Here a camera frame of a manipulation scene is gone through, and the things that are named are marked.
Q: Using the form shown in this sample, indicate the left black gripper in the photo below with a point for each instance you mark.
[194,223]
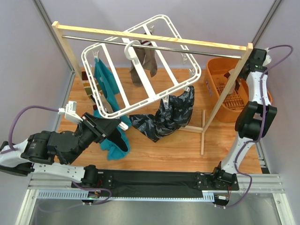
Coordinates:
[93,127]

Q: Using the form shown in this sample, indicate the white hanger clip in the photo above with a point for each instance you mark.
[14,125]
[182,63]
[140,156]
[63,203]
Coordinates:
[123,126]

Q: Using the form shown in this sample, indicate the beige maroon-cuffed sock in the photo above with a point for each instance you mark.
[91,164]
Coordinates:
[149,62]
[134,75]

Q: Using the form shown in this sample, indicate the white plastic clip hanger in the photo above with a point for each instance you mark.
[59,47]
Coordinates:
[194,73]

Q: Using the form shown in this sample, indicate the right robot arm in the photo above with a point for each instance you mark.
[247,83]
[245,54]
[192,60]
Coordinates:
[253,122]

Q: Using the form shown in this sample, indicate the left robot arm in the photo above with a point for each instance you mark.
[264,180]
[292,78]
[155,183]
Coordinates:
[53,153]

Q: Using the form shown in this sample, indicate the white clip holding shorts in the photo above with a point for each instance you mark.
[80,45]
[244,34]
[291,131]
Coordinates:
[166,101]

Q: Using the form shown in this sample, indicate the teal towel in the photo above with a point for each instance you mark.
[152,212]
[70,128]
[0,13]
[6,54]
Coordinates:
[109,89]

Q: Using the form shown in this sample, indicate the dark patterned shorts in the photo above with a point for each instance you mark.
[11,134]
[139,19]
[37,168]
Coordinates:
[166,120]

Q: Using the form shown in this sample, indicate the wooden clothes rack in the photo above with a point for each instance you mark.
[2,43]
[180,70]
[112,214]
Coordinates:
[172,44]

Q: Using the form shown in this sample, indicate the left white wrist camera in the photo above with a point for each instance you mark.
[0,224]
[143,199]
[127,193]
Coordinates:
[69,112]

